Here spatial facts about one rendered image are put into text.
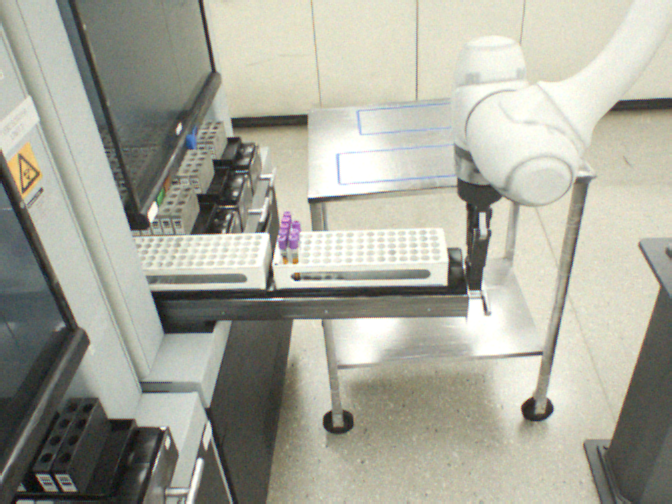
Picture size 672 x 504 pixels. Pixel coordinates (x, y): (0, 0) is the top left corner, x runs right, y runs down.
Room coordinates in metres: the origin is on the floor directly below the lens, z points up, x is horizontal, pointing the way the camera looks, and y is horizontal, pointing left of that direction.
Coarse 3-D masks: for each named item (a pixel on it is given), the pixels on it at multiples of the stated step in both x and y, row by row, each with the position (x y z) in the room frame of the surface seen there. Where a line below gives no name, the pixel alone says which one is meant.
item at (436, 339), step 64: (320, 128) 1.46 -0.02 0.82; (384, 128) 1.42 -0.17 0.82; (448, 128) 1.39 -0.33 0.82; (320, 192) 1.15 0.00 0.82; (384, 192) 1.13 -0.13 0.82; (448, 192) 1.12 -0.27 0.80; (576, 192) 1.11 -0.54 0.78; (512, 256) 1.53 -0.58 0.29; (384, 320) 1.31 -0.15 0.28; (448, 320) 1.28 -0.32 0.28; (512, 320) 1.25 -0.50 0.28
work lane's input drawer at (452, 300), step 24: (456, 264) 0.86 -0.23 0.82; (288, 288) 0.84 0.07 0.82; (312, 288) 0.83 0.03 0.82; (336, 288) 0.83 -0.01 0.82; (360, 288) 0.82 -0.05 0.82; (384, 288) 0.82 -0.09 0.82; (408, 288) 0.81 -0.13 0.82; (432, 288) 0.81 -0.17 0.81; (456, 288) 0.80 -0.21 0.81; (168, 312) 0.85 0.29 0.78; (192, 312) 0.85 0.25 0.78; (216, 312) 0.84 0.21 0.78; (240, 312) 0.84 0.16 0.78; (264, 312) 0.83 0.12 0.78; (288, 312) 0.83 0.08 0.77; (312, 312) 0.82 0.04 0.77; (336, 312) 0.82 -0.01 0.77; (360, 312) 0.81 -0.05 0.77; (384, 312) 0.81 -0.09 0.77; (408, 312) 0.80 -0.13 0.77; (432, 312) 0.80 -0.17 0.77; (456, 312) 0.79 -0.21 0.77
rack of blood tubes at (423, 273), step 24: (312, 240) 0.91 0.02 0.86; (336, 240) 0.91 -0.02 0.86; (360, 240) 0.90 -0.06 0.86; (384, 240) 0.90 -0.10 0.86; (408, 240) 0.88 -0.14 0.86; (432, 240) 0.88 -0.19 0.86; (288, 264) 0.85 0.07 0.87; (312, 264) 0.84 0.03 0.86; (336, 264) 0.83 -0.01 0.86; (360, 264) 0.83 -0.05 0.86; (384, 264) 0.82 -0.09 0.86; (408, 264) 0.82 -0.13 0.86; (432, 264) 0.81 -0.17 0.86
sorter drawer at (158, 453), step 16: (144, 432) 0.56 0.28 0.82; (160, 432) 0.56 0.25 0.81; (144, 448) 0.53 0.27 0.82; (160, 448) 0.54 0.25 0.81; (176, 448) 0.57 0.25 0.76; (128, 464) 0.50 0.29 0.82; (144, 464) 0.51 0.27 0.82; (160, 464) 0.52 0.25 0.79; (176, 464) 0.56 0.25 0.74; (128, 480) 0.49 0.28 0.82; (144, 480) 0.49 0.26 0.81; (160, 480) 0.51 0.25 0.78; (192, 480) 0.52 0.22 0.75; (112, 496) 0.47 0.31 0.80; (128, 496) 0.46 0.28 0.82; (144, 496) 0.47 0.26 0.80; (160, 496) 0.49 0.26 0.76; (176, 496) 0.50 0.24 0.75; (192, 496) 0.50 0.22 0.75
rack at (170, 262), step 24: (144, 240) 0.97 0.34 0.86; (168, 240) 0.96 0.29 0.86; (192, 240) 0.95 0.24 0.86; (216, 240) 0.95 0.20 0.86; (240, 240) 0.94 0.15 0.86; (264, 240) 0.92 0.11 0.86; (144, 264) 0.89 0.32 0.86; (168, 264) 0.89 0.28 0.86; (192, 264) 0.88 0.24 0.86; (216, 264) 0.87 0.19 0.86; (240, 264) 0.87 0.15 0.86; (264, 264) 0.87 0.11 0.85; (168, 288) 0.87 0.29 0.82; (192, 288) 0.86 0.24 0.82; (264, 288) 0.85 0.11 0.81
